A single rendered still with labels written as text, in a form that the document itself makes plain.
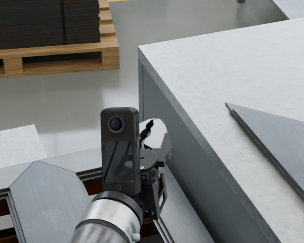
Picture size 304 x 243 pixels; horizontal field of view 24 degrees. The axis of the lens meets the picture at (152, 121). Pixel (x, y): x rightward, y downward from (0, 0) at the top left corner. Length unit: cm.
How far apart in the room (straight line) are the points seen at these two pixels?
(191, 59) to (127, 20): 261
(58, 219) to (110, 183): 89
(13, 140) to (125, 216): 140
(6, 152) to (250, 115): 81
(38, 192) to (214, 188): 47
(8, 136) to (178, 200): 68
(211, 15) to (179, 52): 265
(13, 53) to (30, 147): 184
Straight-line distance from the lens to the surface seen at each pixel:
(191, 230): 174
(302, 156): 163
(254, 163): 163
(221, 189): 168
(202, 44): 210
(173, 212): 179
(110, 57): 403
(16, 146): 221
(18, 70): 404
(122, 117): 88
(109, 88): 388
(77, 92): 387
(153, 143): 98
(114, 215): 85
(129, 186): 89
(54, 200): 184
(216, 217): 176
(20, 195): 187
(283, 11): 427
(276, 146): 165
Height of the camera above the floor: 204
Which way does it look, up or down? 34 degrees down
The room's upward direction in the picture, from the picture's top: straight up
